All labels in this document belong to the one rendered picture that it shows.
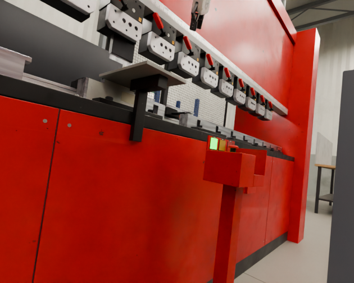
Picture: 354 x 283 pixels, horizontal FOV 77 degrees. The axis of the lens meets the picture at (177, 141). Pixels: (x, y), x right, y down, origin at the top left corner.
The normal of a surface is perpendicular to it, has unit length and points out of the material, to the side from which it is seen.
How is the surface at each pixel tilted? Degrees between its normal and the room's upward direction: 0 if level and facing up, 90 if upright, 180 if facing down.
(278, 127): 90
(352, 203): 90
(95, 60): 90
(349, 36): 90
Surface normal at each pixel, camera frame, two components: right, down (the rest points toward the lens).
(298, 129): -0.65, -0.13
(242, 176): 0.70, 0.04
